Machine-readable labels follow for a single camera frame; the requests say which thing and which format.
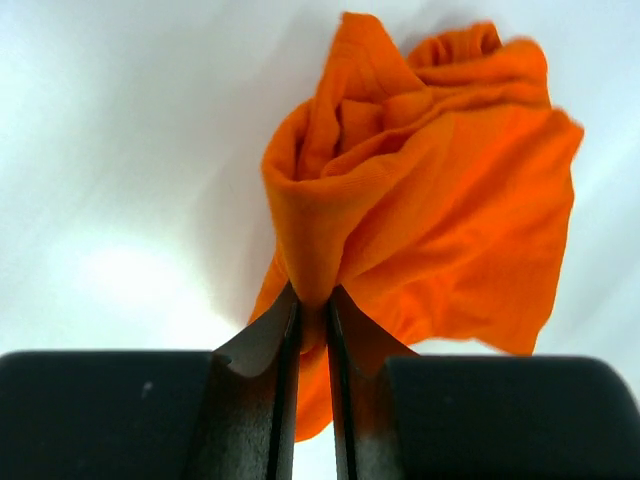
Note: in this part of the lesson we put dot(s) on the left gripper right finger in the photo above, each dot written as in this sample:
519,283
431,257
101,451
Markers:
401,415

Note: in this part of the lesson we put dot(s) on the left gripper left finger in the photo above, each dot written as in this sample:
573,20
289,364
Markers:
228,413

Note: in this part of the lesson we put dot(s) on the orange t shirt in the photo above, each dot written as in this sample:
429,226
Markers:
434,186

